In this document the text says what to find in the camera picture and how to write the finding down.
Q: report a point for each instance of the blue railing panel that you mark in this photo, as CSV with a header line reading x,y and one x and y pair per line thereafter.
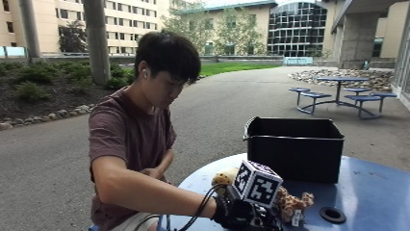
x,y
297,61

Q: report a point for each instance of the black plastic bin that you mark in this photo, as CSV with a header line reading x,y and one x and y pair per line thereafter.
x,y
295,154

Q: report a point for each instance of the white toy tag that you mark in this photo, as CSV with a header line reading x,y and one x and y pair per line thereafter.
x,y
296,218

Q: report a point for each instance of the thin grey pillar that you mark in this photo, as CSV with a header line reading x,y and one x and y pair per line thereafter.
x,y
30,29

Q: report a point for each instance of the the person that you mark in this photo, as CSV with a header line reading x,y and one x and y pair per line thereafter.
x,y
128,134

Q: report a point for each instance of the spotted leopard soft toy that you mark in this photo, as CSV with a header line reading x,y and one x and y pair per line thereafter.
x,y
292,200

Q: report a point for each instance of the white cube with black markers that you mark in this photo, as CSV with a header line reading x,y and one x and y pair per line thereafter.
x,y
257,187

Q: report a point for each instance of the pile of grey rocks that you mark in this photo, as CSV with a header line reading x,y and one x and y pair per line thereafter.
x,y
341,77

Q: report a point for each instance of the blue picnic table with seats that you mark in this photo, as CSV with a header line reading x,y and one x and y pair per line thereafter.
x,y
341,93

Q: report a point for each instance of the thick grey pillar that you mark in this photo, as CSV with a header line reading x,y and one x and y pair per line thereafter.
x,y
96,41

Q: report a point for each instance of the white earbud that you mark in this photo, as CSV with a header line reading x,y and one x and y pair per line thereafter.
x,y
144,74

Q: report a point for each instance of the row of border stones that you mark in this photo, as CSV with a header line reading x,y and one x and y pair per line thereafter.
x,y
47,116

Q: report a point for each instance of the concrete building column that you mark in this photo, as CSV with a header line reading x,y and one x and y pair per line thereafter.
x,y
359,38

